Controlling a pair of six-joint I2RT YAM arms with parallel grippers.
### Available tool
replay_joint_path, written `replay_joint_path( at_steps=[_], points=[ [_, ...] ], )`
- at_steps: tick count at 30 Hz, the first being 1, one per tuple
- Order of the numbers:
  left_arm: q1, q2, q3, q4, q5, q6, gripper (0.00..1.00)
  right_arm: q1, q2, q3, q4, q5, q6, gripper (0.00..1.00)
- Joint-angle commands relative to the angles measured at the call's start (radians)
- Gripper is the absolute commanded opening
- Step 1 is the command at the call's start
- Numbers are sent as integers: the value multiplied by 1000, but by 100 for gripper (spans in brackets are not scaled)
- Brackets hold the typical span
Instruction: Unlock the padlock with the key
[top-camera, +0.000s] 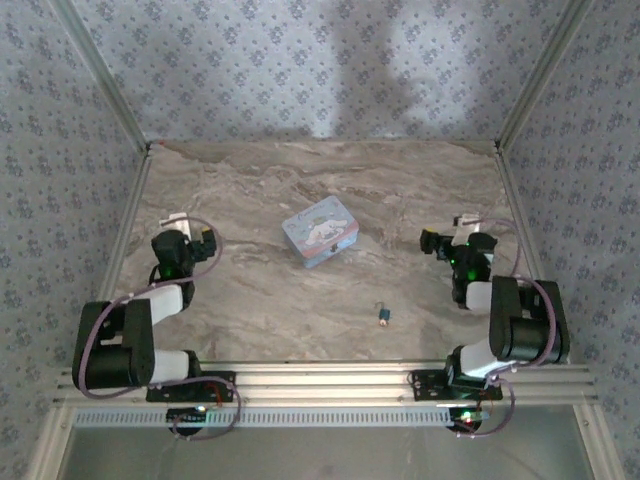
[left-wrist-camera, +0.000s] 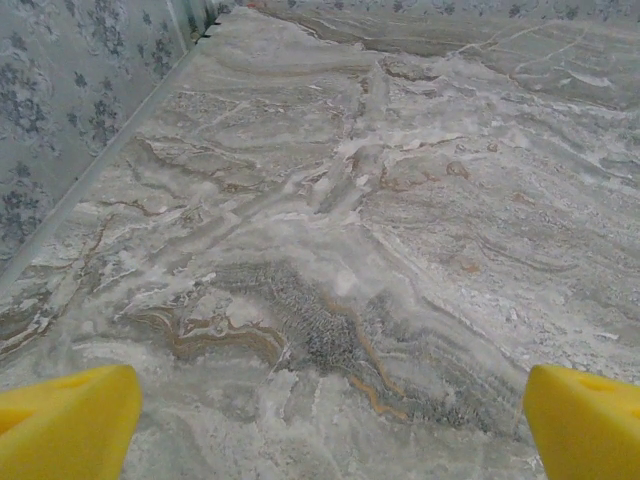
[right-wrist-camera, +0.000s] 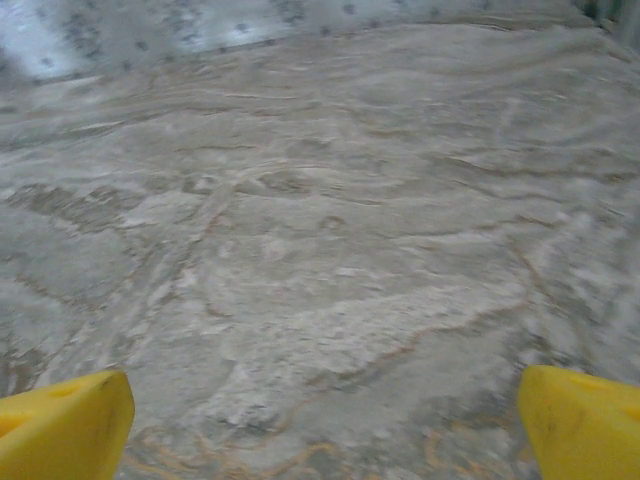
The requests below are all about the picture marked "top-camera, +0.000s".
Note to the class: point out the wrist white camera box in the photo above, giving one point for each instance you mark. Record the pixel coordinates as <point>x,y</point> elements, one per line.
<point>177,222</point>
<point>467,225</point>

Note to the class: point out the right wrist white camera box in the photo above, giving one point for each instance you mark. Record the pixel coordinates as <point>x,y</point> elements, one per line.
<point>467,225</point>

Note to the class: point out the aluminium side rail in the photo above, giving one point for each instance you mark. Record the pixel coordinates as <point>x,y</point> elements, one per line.
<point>125,225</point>
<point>525,210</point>

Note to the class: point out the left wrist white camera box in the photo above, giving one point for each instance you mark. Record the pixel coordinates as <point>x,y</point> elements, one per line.
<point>177,222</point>

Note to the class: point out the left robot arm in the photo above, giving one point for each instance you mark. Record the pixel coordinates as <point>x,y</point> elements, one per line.
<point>110,365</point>

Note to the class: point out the small blue padlock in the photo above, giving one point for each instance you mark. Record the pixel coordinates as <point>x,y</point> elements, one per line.
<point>384,313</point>

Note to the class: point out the aluminium mounting rail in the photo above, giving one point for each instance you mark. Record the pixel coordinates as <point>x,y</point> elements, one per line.
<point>325,382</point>

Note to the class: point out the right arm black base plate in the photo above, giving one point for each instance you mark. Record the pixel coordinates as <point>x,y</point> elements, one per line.
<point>430,387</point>

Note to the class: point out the blue cartoon tin box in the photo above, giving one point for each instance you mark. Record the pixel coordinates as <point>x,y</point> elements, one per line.
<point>320,232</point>

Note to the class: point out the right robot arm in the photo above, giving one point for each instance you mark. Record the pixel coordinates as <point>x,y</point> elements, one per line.
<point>530,335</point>

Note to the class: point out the aluminium corner post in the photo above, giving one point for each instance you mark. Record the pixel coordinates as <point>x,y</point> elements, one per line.
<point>540,75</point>
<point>100,75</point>

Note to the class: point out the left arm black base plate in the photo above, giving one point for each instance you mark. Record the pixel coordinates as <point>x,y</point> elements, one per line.
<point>165,395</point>

